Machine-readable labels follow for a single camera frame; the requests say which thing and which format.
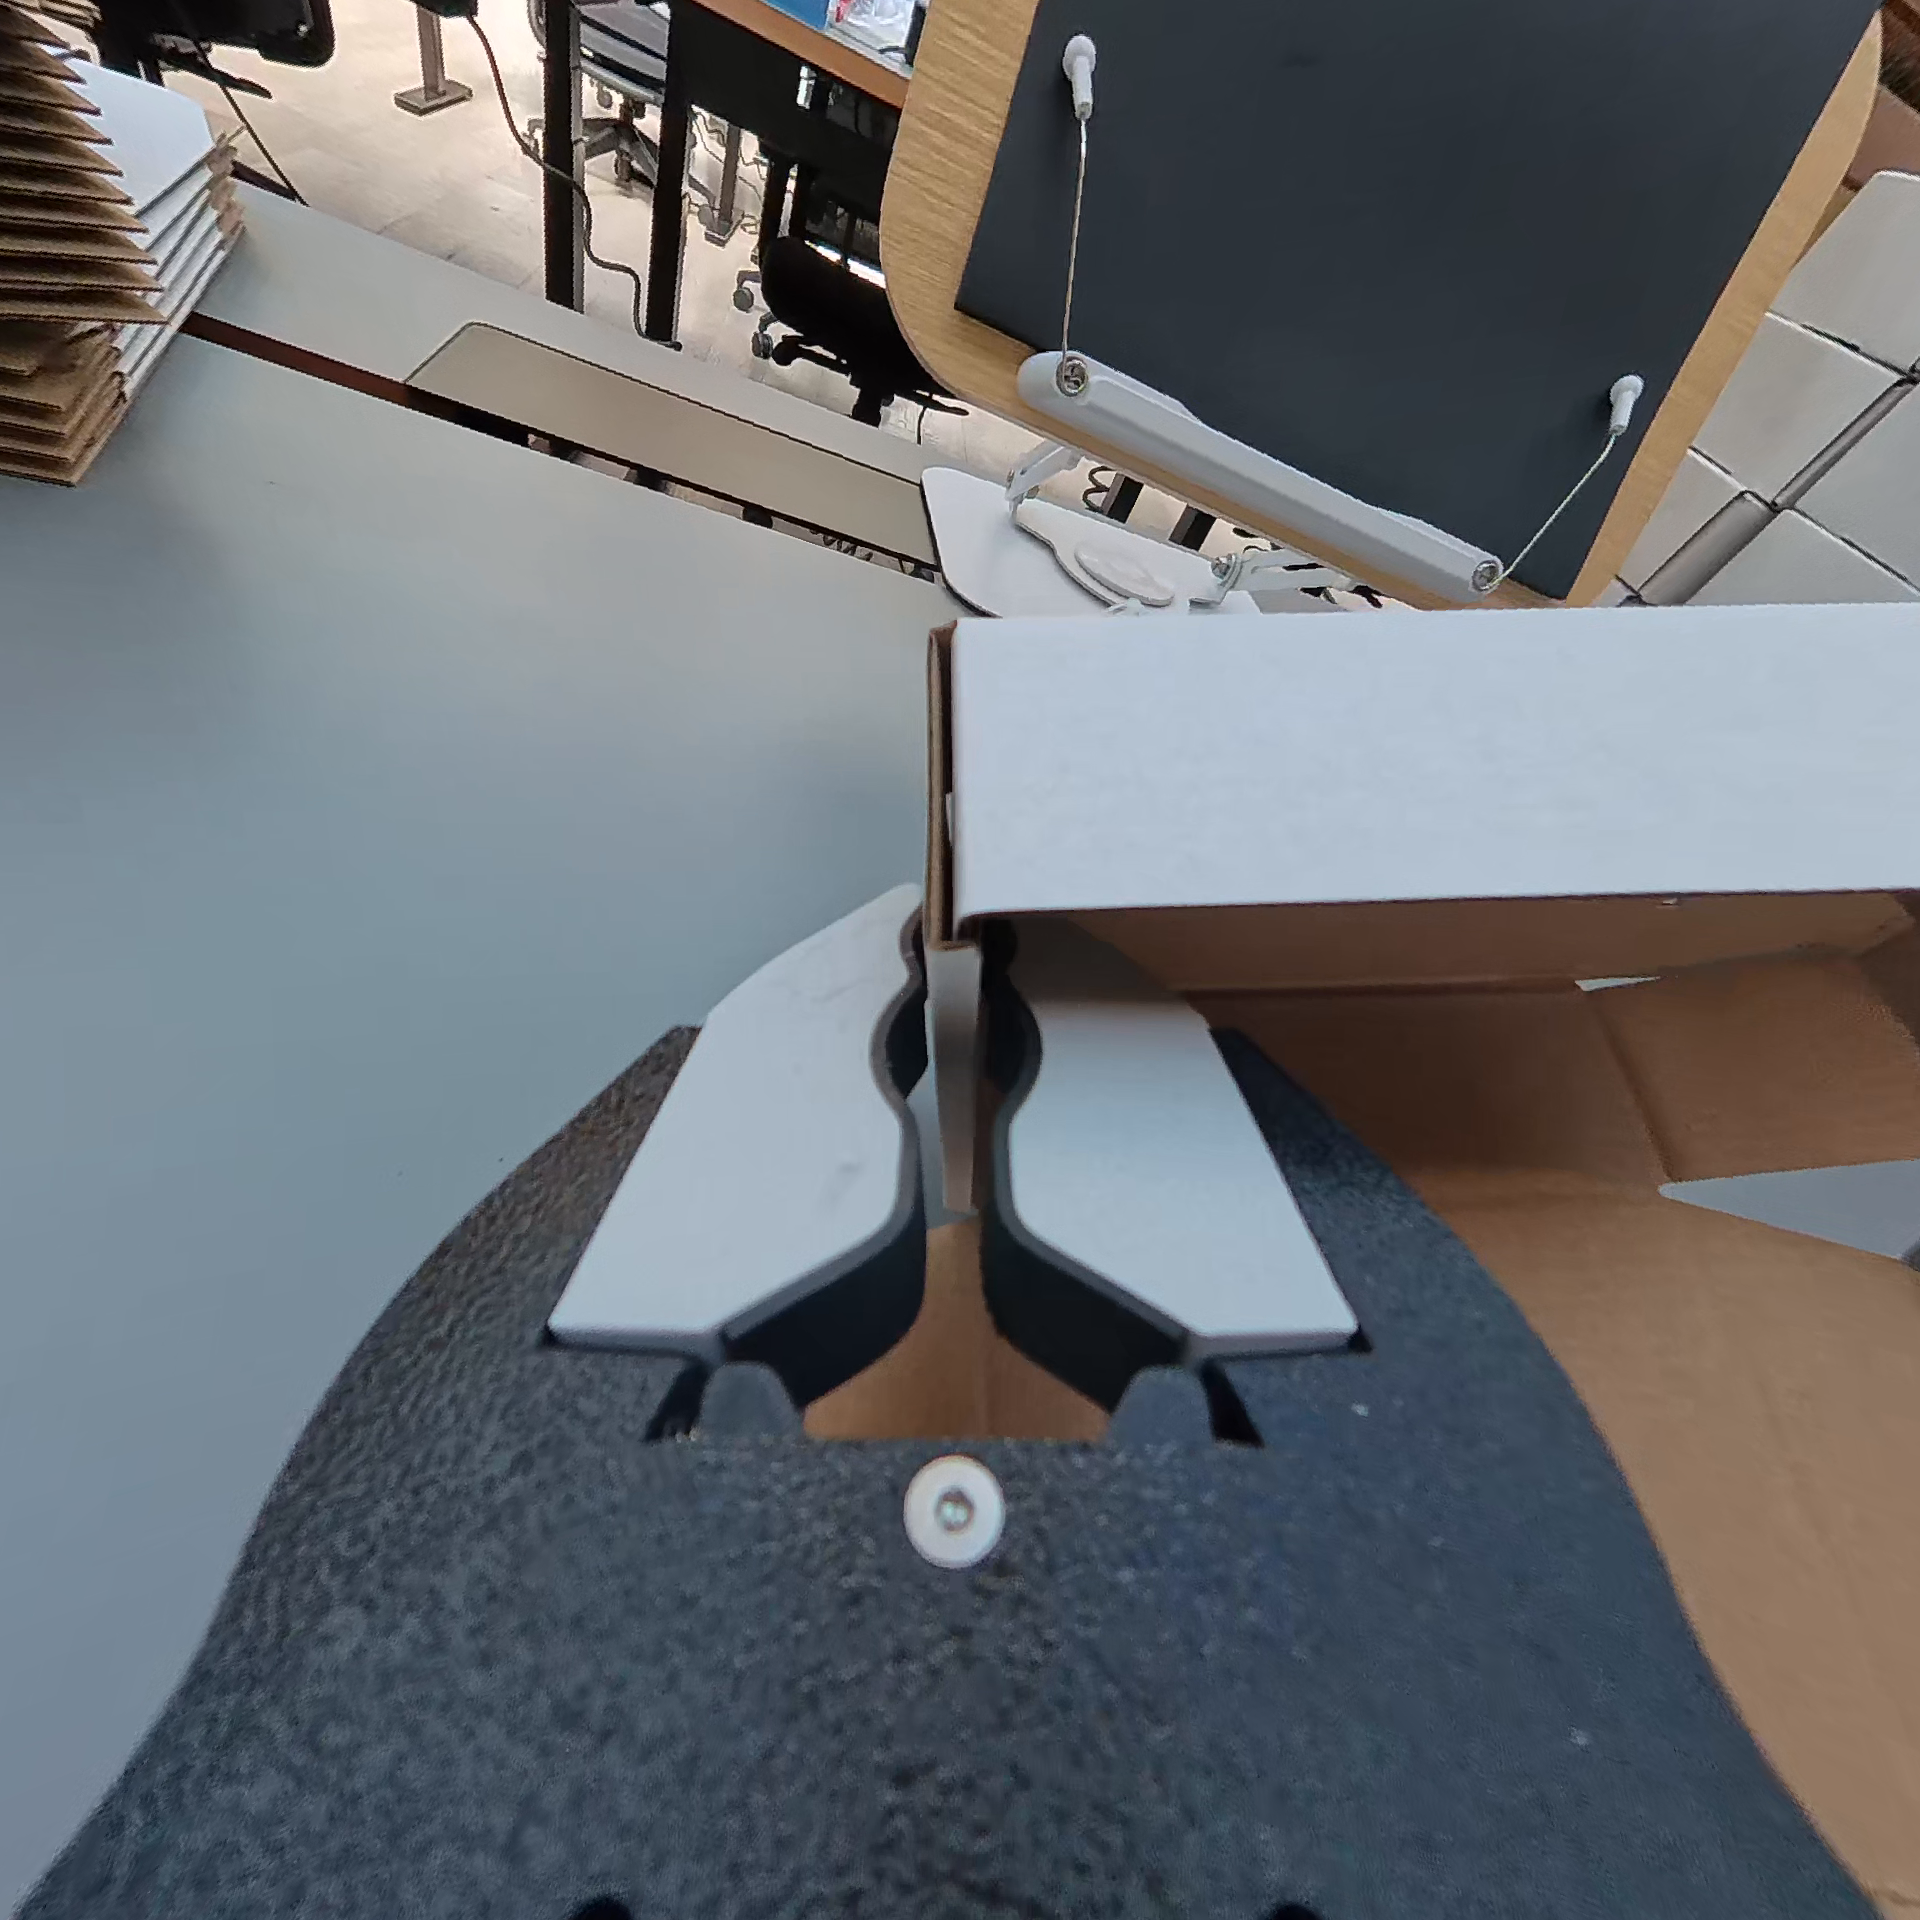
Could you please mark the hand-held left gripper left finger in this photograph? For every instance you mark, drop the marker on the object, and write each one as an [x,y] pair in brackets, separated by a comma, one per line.
[750,1187]

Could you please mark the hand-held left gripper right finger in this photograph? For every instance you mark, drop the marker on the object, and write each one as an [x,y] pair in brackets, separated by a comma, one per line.
[1154,1187]

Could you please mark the white cardboard box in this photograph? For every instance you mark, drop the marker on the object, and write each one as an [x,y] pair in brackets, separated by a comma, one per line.
[1349,749]

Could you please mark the wooden board on white stand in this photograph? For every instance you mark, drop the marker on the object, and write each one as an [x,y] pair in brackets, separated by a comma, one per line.
[1349,226]

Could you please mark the stack of folded white boxes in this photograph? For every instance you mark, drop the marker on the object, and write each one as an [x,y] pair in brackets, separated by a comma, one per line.
[1799,406]

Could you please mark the stack of flat cardboard sheets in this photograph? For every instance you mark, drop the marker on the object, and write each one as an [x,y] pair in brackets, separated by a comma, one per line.
[76,303]

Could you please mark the black desk frame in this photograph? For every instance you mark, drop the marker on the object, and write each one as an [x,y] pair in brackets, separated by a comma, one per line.
[564,151]

